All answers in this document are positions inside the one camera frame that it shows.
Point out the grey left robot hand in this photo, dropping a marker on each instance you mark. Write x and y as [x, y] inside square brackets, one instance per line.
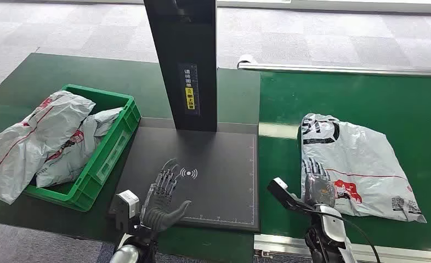
[161, 210]

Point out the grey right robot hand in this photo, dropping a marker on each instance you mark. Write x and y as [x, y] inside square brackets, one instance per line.
[319, 188]

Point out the grey mailer bag black logo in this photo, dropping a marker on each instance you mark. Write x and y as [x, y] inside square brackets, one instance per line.
[364, 156]

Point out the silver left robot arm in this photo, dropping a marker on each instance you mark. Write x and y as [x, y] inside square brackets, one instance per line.
[128, 254]

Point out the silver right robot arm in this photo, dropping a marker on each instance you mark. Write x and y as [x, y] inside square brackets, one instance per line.
[331, 228]

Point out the black inbound scanner machine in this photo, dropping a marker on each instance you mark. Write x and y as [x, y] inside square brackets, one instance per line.
[219, 174]

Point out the green conveyor belt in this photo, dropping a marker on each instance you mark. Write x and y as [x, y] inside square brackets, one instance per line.
[346, 94]

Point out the green plastic crate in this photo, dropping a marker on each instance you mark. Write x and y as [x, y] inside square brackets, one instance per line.
[115, 149]

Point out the small grey mailer bag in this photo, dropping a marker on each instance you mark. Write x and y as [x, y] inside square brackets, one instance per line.
[74, 156]

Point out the black and yellow label sticker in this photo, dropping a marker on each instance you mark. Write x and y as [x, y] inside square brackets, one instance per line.
[189, 90]

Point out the large grey crumpled mailer bag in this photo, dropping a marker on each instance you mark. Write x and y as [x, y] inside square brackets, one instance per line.
[37, 138]

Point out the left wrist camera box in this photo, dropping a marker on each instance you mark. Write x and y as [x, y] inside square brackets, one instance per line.
[126, 207]

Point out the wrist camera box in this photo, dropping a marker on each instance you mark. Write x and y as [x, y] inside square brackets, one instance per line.
[126, 207]
[282, 192]

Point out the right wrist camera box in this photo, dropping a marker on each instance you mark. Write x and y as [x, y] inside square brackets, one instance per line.
[282, 192]

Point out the silver conveyor side rail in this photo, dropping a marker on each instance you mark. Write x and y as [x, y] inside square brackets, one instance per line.
[284, 245]

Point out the silver conveyor rail with roller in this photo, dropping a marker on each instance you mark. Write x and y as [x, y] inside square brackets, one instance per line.
[346, 69]

